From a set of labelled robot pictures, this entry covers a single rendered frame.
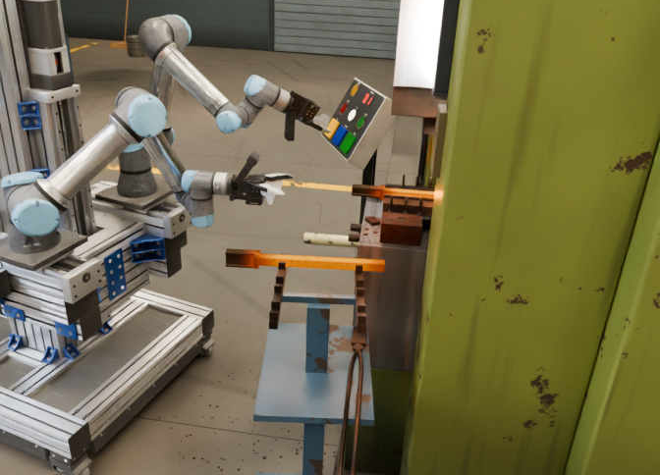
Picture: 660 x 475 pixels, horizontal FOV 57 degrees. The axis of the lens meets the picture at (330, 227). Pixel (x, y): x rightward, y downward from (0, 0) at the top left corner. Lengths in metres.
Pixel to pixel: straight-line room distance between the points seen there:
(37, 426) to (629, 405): 1.79
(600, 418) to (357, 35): 8.55
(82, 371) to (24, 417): 0.29
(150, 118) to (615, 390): 1.43
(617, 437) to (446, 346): 0.47
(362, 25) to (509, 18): 8.47
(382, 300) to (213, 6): 8.72
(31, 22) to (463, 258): 1.46
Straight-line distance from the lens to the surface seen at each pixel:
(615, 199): 1.51
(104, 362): 2.56
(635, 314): 1.55
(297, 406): 1.61
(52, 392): 2.48
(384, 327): 1.94
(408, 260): 1.81
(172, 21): 2.31
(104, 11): 11.02
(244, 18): 10.16
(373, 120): 2.31
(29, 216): 1.88
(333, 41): 9.87
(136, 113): 1.85
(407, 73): 1.72
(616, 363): 1.63
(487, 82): 1.37
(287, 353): 1.77
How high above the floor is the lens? 1.74
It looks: 26 degrees down
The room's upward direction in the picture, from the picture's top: 3 degrees clockwise
